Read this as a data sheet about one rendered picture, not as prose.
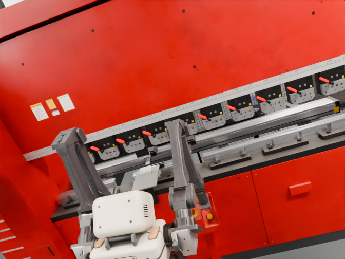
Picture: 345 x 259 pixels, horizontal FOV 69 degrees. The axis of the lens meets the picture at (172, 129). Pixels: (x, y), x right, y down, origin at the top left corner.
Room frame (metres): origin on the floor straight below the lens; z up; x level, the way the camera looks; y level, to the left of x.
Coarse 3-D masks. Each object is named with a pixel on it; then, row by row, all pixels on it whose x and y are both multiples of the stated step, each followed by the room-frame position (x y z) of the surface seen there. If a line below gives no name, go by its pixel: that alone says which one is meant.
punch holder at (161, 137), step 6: (162, 120) 1.66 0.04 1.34; (150, 126) 1.68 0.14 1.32; (156, 126) 1.67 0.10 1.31; (162, 126) 1.66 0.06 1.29; (150, 132) 1.68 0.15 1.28; (156, 132) 1.67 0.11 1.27; (162, 132) 1.67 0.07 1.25; (150, 138) 1.68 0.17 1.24; (156, 138) 1.67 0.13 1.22; (162, 138) 1.67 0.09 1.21; (168, 138) 1.66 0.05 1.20; (156, 144) 1.67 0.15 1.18
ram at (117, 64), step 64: (128, 0) 1.66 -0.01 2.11; (192, 0) 1.60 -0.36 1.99; (256, 0) 1.55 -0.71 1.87; (320, 0) 1.50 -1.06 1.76; (0, 64) 1.79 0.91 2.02; (64, 64) 1.73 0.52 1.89; (128, 64) 1.68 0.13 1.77; (192, 64) 1.62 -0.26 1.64; (256, 64) 1.56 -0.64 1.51; (64, 128) 1.76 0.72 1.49; (128, 128) 1.70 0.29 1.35
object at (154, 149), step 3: (150, 147) 2.00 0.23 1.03; (153, 147) 1.98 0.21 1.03; (156, 147) 1.99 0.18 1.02; (150, 150) 1.94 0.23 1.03; (153, 150) 1.93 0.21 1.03; (156, 150) 1.96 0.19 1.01; (150, 153) 1.92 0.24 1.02; (153, 153) 1.92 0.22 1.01; (156, 153) 1.92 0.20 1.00; (150, 156) 1.89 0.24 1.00; (147, 159) 1.85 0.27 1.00; (150, 159) 1.85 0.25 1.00; (147, 162) 1.80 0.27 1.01
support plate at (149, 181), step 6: (156, 168) 1.67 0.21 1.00; (138, 174) 1.67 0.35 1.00; (150, 174) 1.61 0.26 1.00; (156, 174) 1.58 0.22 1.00; (138, 180) 1.58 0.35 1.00; (144, 180) 1.55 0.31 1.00; (150, 180) 1.53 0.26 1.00; (156, 180) 1.50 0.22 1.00; (138, 186) 1.51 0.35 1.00; (144, 186) 1.48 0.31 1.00; (150, 186) 1.45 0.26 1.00
